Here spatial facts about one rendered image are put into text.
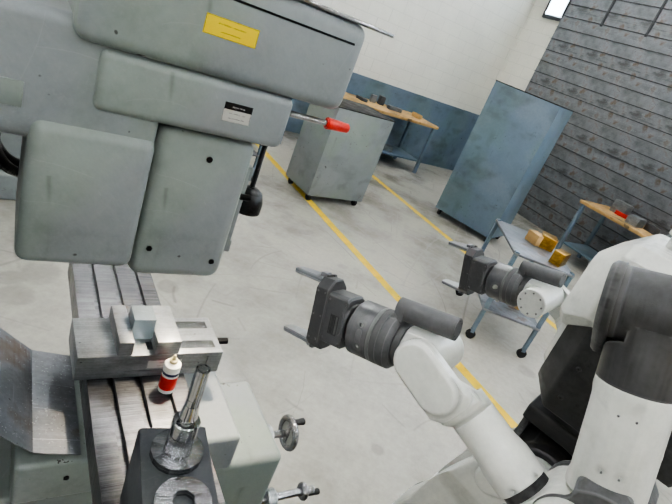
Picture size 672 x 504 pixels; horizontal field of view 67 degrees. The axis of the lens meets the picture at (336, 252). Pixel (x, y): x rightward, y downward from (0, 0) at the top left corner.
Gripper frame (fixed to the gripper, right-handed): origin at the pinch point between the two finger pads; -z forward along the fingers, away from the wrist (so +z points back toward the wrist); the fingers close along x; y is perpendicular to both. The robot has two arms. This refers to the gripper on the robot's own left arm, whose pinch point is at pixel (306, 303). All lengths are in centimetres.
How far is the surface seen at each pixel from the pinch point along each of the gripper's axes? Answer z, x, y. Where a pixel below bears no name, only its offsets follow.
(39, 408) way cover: -57, -43, 11
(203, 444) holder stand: -11.0, -30.0, 6.8
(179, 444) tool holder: -9.4, -26.2, 14.2
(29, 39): -34, 32, 32
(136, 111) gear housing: -28.7, 25.3, 17.2
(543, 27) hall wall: -231, 325, -906
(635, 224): 12, 22, -710
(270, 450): -29, -60, -41
